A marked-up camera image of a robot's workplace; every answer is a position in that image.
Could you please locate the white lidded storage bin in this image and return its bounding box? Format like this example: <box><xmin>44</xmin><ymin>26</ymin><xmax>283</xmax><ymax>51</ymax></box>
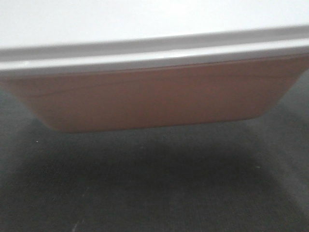
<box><xmin>0</xmin><ymin>0</ymin><xmax>309</xmax><ymax>132</ymax></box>

